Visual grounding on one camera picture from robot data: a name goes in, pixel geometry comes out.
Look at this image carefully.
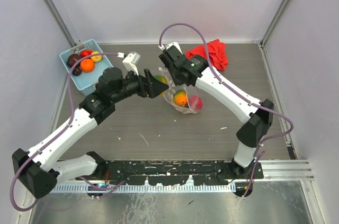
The light blue plastic basket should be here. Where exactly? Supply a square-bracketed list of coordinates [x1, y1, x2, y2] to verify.
[59, 39, 113, 96]

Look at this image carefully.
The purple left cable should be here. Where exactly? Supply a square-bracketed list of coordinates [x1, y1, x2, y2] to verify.
[10, 51, 125, 211]

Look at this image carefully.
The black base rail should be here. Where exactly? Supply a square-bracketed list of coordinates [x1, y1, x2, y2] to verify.
[75, 159, 264, 186]

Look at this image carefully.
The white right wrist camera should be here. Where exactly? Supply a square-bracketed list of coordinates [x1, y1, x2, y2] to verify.
[158, 42, 183, 54]

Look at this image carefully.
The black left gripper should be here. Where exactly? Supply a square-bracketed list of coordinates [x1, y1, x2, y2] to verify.
[111, 66, 167, 103]

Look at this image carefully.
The yellow lemon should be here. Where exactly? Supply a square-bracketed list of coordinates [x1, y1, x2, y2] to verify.
[90, 51, 102, 63]

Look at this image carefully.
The clear dotted zip bag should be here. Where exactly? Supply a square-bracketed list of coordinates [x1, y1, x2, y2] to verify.
[155, 67, 204, 114]

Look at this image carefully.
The green orange fruit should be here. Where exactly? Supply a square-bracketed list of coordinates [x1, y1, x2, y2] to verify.
[154, 75, 168, 84]

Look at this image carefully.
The red cloth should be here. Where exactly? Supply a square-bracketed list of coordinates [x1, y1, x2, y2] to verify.
[185, 39, 228, 71]

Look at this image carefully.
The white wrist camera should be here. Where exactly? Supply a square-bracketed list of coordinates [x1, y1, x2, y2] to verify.
[158, 42, 183, 54]
[118, 52, 141, 75]

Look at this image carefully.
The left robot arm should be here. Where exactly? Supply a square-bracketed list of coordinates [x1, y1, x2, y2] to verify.
[12, 68, 169, 199]

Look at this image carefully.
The dark red apple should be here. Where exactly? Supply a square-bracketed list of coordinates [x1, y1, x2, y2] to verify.
[66, 53, 81, 68]

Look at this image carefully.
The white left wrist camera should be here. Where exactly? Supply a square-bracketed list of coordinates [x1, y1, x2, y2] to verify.
[118, 52, 141, 75]

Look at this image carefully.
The small dark plum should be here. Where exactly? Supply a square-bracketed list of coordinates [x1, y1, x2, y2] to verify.
[72, 67, 82, 76]

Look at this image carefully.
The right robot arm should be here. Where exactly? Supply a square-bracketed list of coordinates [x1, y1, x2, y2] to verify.
[158, 42, 274, 178]

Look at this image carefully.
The yellow green mango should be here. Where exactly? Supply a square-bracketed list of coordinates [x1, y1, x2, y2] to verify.
[173, 89, 188, 106]

